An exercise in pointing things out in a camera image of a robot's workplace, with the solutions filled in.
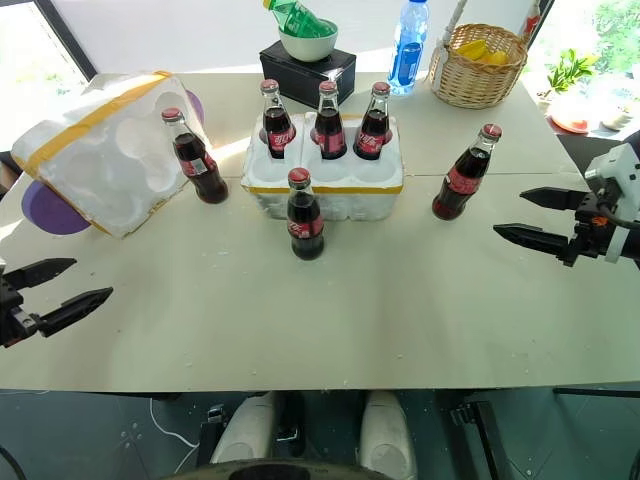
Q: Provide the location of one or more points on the yellow fruit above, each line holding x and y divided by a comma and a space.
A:
482, 52

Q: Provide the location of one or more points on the black table leg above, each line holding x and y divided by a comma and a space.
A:
480, 440
210, 435

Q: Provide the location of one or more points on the green potted plant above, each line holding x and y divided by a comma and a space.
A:
570, 70

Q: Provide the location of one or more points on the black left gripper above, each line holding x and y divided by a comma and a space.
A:
12, 320

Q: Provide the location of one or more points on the white robot foot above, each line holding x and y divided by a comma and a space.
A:
387, 435
245, 430

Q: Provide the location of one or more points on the purple round disc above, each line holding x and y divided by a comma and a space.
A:
50, 215
196, 107

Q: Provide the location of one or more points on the white foam bottle tray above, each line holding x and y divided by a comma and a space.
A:
325, 195

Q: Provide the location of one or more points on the woven wicker basket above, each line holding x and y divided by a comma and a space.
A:
475, 82

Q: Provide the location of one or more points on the green plastic soda bottle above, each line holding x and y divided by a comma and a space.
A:
297, 17

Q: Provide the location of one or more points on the white and green bowl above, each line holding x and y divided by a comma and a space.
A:
307, 47

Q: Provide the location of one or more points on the dark rounded shape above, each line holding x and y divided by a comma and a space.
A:
300, 470

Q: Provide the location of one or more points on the glass cola bottle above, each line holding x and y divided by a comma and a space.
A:
330, 132
462, 180
372, 135
200, 165
276, 130
305, 225

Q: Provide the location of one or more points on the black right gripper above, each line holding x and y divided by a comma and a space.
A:
592, 235

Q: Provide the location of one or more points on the black rectangular box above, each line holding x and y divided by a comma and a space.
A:
305, 77

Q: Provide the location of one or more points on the blue plastic water bottle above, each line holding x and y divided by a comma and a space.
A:
407, 55

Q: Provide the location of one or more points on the red and white plate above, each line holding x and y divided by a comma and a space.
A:
572, 122

